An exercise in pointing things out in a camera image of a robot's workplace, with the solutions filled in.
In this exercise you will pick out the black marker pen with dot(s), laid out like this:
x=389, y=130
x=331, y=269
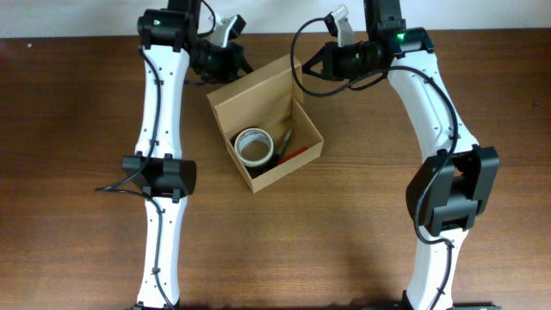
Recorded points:
x=283, y=143

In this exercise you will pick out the brown cardboard box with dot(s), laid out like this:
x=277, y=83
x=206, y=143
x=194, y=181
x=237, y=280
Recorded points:
x=268, y=98

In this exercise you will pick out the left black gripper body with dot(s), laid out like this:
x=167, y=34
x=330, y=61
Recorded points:
x=218, y=62

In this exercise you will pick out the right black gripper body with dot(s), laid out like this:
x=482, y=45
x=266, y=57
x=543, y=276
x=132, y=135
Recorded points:
x=349, y=61

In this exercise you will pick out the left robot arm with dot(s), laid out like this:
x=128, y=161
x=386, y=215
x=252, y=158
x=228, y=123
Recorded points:
x=171, y=44

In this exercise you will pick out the cream masking tape roll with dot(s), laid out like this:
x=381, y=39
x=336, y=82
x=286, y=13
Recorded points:
x=254, y=147

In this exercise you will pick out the orange utility knife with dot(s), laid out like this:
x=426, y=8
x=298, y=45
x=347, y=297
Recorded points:
x=292, y=155

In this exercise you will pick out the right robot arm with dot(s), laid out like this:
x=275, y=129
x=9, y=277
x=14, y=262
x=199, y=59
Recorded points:
x=454, y=182

